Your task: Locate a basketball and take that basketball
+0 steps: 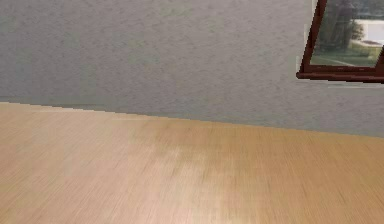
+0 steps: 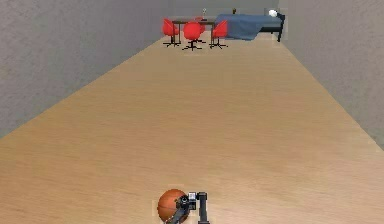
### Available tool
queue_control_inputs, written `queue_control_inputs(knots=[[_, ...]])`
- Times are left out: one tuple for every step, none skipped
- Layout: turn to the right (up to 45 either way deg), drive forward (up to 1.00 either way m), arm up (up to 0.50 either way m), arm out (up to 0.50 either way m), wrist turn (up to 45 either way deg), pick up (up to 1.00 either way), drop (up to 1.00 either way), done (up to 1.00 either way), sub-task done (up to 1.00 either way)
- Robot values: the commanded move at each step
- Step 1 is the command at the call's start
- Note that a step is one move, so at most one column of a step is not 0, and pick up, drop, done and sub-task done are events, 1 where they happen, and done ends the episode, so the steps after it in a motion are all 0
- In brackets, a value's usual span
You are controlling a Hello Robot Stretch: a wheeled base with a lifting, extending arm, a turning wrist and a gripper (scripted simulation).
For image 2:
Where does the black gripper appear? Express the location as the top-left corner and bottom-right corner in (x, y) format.
(165, 195), (192, 224)

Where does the orange basketball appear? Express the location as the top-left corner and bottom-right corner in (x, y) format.
(156, 188), (190, 224)

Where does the red swivel chair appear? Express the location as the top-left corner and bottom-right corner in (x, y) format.
(208, 19), (230, 50)
(194, 16), (207, 45)
(161, 17), (181, 48)
(181, 21), (205, 52)

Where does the dark brown table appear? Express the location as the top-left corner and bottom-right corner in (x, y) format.
(171, 19), (217, 46)

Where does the bed with blue blanket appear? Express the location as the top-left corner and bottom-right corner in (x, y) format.
(214, 12), (287, 43)

